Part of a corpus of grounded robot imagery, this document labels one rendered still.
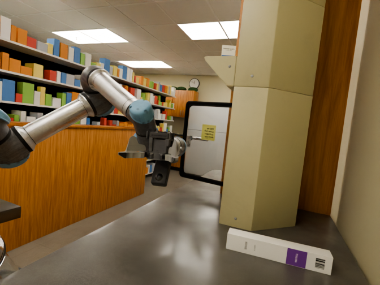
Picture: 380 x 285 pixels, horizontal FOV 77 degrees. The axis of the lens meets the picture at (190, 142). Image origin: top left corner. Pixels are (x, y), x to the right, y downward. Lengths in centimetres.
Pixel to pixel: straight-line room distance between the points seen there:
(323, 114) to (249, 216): 57
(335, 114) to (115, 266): 100
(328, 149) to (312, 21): 52
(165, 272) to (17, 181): 216
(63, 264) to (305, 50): 92
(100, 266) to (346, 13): 125
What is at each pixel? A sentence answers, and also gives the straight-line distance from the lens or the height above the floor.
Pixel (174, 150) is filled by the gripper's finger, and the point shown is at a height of 120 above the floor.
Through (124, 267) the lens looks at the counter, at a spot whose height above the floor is 94.
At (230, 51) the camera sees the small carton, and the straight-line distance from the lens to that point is 95.
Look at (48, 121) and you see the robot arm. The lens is 113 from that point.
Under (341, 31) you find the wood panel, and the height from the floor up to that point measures 171.
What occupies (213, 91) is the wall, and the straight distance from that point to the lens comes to 671.
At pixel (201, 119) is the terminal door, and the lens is 121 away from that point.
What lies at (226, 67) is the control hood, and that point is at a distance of 85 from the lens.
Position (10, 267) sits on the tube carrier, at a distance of 68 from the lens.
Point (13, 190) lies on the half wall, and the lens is 263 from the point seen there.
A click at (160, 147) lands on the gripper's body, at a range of 69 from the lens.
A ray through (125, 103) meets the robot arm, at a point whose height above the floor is 132.
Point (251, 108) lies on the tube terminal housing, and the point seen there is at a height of 134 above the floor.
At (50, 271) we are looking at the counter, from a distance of 63.
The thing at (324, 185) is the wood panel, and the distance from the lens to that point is 121.
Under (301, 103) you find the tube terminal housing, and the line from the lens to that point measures 91.
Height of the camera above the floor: 127
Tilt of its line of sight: 4 degrees down
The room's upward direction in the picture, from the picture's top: 6 degrees clockwise
